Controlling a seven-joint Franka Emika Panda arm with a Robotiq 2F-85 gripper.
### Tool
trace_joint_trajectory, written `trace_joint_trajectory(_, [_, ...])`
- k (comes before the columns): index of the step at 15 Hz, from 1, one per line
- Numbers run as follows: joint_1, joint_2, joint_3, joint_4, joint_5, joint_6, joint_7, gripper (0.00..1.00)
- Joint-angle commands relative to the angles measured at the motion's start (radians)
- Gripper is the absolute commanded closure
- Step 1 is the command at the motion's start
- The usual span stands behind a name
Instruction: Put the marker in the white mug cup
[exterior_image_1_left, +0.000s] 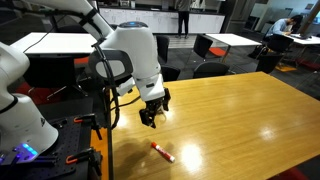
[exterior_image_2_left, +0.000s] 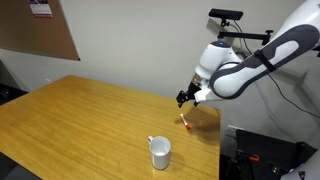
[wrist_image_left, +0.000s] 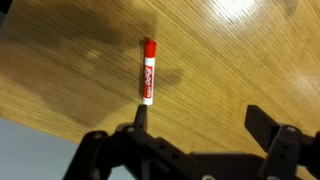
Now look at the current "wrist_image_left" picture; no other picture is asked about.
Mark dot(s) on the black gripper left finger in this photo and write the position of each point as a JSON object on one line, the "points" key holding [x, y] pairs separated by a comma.
{"points": [[133, 153]]}

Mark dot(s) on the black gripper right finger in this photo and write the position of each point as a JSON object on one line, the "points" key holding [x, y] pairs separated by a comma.
{"points": [[283, 146]]}

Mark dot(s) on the red Expo marker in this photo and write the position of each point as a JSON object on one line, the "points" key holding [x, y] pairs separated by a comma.
{"points": [[149, 73]]}

